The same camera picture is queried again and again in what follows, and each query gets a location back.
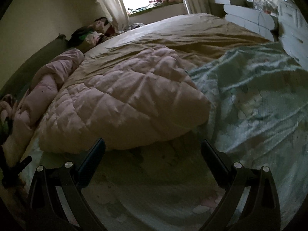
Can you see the green headboard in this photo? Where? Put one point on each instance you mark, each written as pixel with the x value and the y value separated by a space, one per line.
pixel 31 62

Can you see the bed with tan sheet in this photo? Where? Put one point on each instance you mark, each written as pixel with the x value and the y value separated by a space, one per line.
pixel 252 105

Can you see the white panelled cabinet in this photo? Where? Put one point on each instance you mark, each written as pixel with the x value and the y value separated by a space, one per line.
pixel 293 28

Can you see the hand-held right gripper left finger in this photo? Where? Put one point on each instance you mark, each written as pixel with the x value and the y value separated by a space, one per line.
pixel 89 160

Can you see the rolled pink duvet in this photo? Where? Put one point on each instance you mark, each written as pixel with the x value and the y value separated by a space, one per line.
pixel 48 81

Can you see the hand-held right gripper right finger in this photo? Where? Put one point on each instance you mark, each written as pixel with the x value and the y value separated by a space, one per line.
pixel 216 160

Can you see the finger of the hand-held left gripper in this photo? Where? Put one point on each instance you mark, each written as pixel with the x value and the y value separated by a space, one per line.
pixel 24 162

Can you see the pink quilted coat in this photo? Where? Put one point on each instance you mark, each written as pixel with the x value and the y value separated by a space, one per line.
pixel 125 96

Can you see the pink green floral blanket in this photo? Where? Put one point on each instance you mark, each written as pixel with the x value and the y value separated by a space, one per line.
pixel 4 110

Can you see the pile of clothes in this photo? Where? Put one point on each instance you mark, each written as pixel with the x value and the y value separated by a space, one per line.
pixel 89 33

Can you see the white dresser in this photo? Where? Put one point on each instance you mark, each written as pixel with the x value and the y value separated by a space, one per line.
pixel 247 16

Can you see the dark crumpled cloth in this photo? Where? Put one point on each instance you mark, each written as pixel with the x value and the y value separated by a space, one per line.
pixel 137 26

